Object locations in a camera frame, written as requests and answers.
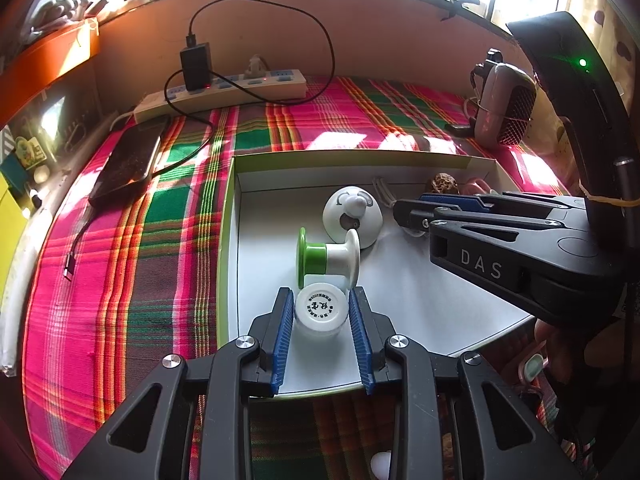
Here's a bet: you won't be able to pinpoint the orange planter box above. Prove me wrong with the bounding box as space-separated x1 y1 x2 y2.
0 17 101 126

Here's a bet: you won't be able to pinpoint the beige space heater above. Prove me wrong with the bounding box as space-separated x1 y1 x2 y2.
470 49 538 148

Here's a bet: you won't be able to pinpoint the white mushroom-shaped knob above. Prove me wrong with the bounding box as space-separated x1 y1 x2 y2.
370 452 392 480

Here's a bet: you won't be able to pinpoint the loose black usb cable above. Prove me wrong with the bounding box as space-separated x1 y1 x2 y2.
63 202 98 283

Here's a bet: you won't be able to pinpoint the pink clip with mint button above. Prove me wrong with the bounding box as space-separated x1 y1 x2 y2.
517 352 551 386
465 177 501 196

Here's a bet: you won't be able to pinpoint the white round printed cap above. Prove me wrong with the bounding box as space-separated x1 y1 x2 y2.
294 282 349 336

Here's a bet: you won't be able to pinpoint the green and white cardboard box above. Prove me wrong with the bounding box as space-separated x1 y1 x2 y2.
216 149 538 401

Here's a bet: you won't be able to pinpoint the white dome-shaped gadget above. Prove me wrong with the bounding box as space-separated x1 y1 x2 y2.
322 186 385 250

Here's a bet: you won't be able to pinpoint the black charger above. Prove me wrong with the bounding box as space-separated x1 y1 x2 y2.
180 45 212 92

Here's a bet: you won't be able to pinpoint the green and white spool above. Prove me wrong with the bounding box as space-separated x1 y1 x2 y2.
297 227 361 291

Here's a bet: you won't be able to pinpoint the cream patterned curtain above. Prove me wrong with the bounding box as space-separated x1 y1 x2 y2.
565 0 640 111

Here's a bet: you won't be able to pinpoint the yellow rubber band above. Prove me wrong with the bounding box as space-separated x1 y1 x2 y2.
582 185 640 207

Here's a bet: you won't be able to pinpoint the black smartphone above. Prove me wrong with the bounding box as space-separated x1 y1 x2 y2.
89 119 171 207

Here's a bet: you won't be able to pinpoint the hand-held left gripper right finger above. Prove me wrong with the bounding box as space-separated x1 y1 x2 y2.
348 287 581 480

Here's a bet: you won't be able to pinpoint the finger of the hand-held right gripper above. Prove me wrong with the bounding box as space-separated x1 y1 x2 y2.
393 199 567 291
419 191 587 212

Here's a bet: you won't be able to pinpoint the large lumpy walnut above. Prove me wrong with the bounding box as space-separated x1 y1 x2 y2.
430 172 463 196

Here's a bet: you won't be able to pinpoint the pink and green plaid blanket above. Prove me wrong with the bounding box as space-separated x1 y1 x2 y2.
20 74 571 480

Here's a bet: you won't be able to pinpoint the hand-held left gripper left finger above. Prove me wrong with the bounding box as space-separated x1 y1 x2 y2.
62 287 295 480

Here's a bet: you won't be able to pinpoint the pale plant leaves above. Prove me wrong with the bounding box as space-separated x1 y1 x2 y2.
30 0 101 36

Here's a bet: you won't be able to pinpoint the person's right hand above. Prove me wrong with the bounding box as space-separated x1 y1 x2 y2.
534 317 568 361

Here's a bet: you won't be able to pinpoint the yellow box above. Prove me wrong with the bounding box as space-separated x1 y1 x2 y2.
0 170 26 301

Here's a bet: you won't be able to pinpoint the cream power strip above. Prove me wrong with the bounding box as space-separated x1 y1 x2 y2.
132 69 307 123

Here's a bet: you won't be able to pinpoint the black charger cable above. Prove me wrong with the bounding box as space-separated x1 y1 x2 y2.
166 0 335 181

